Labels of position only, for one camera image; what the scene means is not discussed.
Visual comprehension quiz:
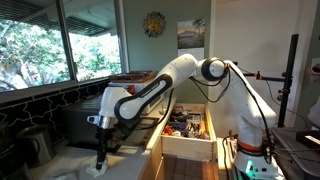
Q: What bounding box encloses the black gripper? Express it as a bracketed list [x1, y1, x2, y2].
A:
[95, 127, 117, 171]

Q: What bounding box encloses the white paper towel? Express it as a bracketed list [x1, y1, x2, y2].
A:
[85, 158, 109, 179]

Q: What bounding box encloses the dark microwave oven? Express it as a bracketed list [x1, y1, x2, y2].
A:
[61, 94, 155, 154]

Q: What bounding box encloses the dark metal pot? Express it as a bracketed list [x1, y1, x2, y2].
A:
[15, 124, 57, 168]

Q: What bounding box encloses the wooden tray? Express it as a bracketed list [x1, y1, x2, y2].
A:
[108, 70, 158, 84]

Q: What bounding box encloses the open wooden drawer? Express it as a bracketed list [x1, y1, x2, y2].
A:
[160, 102, 218, 163]

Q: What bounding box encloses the grey metal cart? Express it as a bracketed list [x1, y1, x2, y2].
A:
[271, 127, 320, 180]

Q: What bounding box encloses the black box with white label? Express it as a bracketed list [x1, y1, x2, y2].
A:
[295, 129, 320, 150]

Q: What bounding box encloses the window frame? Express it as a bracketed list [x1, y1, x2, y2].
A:
[0, 0, 130, 98]

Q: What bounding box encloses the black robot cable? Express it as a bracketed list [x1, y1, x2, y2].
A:
[189, 64, 233, 104]

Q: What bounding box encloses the sun shaped wall decoration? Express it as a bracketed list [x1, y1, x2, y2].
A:
[142, 11, 167, 39]

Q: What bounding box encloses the wall calendar with landscape photo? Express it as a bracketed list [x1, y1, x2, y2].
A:
[176, 18, 206, 62]

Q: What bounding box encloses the black camera stand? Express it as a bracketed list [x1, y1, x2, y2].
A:
[242, 33, 300, 128]

